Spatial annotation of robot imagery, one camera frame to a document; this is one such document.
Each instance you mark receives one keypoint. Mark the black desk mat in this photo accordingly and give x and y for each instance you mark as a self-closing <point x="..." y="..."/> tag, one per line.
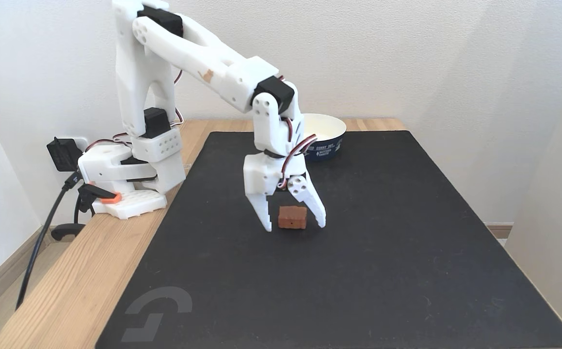
<point x="358" y="271"/>

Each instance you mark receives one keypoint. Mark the brown toy block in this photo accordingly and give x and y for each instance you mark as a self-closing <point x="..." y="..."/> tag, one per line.
<point x="292" y="218"/>

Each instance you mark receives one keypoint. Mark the black clamp with orange tip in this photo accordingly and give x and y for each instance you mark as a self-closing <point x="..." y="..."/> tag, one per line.
<point x="97" y="192"/>

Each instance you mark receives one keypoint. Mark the black wall power adapter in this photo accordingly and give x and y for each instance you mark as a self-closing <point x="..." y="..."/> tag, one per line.
<point x="63" y="154"/>

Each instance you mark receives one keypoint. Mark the white and navy paper bowl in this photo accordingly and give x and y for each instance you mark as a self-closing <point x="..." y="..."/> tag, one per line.
<point x="329" y="128"/>

